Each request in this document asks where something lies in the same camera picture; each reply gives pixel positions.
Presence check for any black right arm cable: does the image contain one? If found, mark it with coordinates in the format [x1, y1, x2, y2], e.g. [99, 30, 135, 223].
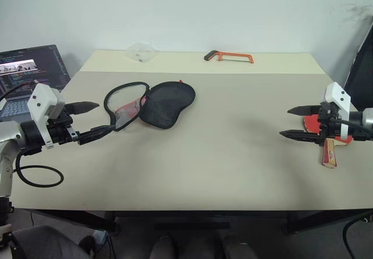
[333, 118, 373, 259]

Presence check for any dark rounded shape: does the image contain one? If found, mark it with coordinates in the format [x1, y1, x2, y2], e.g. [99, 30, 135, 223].
[223, 241, 261, 259]
[148, 235, 176, 259]

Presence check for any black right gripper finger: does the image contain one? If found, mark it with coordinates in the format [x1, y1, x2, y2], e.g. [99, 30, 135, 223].
[279, 129, 321, 146]
[286, 104, 322, 117]

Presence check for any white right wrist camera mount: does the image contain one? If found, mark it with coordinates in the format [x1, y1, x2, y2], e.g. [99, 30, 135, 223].
[324, 82, 353, 139]

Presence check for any orange hacksaw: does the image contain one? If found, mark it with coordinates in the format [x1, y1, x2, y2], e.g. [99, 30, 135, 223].
[203, 50, 255, 65]

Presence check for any large grey rounded shape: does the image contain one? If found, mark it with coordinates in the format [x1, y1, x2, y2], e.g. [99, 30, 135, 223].
[11, 225, 97, 259]

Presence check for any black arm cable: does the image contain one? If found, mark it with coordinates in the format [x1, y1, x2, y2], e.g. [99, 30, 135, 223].
[333, 118, 373, 259]
[13, 150, 65, 188]

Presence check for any black table frame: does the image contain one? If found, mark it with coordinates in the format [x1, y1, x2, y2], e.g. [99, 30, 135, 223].
[29, 208, 373, 237]

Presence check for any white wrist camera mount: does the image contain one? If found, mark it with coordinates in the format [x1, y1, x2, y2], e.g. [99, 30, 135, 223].
[28, 83, 65, 149]
[324, 82, 353, 139]

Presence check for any black flat panel screen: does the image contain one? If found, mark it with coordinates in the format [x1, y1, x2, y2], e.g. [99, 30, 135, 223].
[343, 22, 373, 111]

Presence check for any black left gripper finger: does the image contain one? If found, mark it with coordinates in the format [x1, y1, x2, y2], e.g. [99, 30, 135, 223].
[77, 124, 118, 146]
[64, 101, 101, 116]

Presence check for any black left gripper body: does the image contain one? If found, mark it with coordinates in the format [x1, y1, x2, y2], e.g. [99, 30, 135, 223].
[45, 107, 81, 146]

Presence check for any clear plastic bag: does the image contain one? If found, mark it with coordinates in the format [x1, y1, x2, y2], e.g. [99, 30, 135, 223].
[125, 40, 159, 64]

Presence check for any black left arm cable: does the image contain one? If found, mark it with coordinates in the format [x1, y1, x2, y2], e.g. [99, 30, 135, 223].
[13, 150, 65, 188]

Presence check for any black mesh zipper pouch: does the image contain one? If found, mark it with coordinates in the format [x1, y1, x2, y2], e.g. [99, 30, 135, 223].
[104, 79, 196, 132]

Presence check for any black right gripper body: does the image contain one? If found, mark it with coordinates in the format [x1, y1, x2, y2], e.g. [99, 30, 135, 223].
[315, 101, 341, 148]

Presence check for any open laptop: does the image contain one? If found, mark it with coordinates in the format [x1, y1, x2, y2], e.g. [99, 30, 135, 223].
[0, 44, 72, 123]

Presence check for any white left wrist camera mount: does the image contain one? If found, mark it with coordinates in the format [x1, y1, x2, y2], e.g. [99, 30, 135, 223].
[28, 83, 65, 149]

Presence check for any red ping pong paddle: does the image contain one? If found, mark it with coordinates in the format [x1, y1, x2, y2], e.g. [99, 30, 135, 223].
[302, 113, 354, 170]

